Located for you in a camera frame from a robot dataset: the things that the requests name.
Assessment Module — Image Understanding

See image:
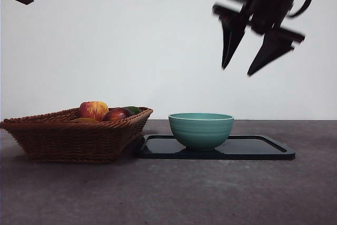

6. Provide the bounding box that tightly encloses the teal ribbed bowl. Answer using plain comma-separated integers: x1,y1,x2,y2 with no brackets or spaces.
168,113,235,152

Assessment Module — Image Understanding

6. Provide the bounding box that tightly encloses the brown kiwi fruit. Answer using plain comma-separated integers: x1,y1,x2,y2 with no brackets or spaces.
71,118,100,124

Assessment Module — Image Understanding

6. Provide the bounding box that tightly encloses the dark rectangular tray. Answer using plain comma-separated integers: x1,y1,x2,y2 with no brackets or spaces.
138,134,296,161

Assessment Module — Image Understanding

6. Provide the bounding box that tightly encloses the green fruit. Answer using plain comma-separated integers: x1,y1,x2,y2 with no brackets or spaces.
123,106,142,116

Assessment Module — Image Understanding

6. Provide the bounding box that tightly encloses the dark red plum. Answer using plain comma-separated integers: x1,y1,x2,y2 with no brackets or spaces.
103,107,132,122

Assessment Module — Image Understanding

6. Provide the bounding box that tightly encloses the red yellow apple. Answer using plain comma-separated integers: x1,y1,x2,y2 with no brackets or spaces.
78,101,110,122

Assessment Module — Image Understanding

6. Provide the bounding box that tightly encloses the brown wicker basket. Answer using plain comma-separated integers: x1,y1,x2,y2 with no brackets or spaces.
0,106,154,164

